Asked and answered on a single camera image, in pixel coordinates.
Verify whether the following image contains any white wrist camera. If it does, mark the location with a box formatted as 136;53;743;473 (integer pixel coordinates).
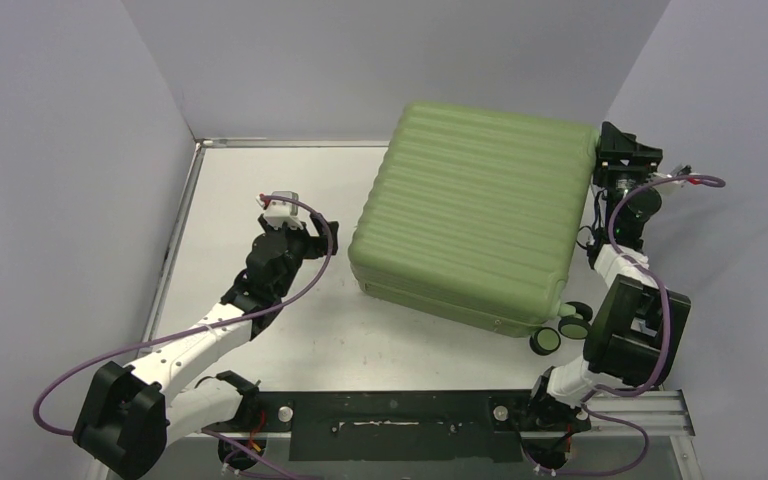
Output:
258;191;306;230
650;165;693;196

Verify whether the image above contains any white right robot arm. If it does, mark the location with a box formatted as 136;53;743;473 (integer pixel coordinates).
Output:
525;122;691;428

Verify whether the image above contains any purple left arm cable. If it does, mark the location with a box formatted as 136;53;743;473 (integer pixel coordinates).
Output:
32;193;336;480

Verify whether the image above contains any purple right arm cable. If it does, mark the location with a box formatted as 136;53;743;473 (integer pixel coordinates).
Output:
523;173;728;477

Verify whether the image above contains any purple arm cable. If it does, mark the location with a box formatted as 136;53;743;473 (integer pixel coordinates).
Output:
523;173;728;477
32;193;336;480

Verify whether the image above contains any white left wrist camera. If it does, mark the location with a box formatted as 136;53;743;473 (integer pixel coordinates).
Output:
258;191;306;230

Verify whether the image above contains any green suitcase with blue lining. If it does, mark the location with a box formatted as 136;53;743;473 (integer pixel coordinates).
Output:
348;101;599;337

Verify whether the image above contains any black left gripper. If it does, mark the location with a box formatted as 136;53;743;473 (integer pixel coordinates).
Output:
261;213;336;298

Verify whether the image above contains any aluminium frame rail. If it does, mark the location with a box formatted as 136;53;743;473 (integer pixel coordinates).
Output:
587;390;696;437

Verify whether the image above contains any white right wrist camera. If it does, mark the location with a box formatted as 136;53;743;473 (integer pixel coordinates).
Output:
650;165;693;196

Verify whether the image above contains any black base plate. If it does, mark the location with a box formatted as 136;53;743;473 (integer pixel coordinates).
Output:
217;389;591;463

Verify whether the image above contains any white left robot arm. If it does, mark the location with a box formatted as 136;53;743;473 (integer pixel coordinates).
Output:
72;214;339;479

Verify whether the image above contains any front green suitcase wheel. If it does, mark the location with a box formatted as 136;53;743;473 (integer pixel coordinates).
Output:
529;327;562;356

